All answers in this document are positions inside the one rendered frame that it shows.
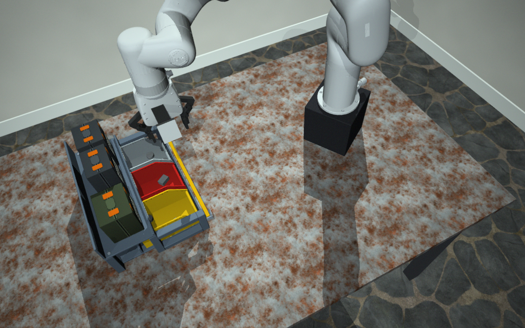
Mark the olive green case with orange latches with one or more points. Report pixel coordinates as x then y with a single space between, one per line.
116 213

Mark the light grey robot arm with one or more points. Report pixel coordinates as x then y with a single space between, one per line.
357 36

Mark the yellow open bin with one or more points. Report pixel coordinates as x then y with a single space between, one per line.
170 204

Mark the red open bin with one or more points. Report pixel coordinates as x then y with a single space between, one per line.
146 179

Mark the grey metal bin rack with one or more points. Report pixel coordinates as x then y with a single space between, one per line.
116 254

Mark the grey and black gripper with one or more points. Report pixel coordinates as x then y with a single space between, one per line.
172 103

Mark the yellow vertical bar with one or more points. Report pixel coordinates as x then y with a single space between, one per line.
189 180

